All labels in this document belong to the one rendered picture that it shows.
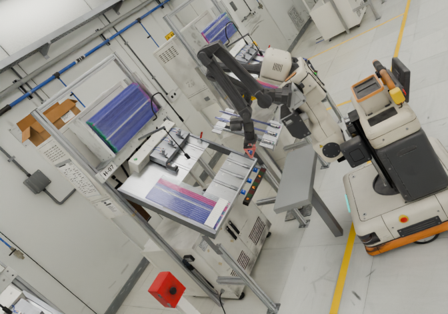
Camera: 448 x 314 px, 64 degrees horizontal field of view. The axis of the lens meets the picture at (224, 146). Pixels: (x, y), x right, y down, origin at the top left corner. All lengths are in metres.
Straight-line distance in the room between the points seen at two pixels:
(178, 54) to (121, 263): 2.21
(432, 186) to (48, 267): 3.15
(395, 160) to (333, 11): 4.76
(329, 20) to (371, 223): 4.83
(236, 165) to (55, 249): 2.00
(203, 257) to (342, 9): 4.99
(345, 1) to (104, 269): 5.22
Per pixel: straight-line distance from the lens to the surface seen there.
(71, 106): 2.80
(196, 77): 3.45
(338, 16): 6.57
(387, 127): 1.98
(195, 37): 3.38
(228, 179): 2.48
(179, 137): 2.66
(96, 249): 3.97
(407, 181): 2.17
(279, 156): 3.61
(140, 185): 2.46
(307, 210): 3.10
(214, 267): 2.63
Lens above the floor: 1.79
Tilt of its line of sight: 19 degrees down
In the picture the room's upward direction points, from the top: 38 degrees counter-clockwise
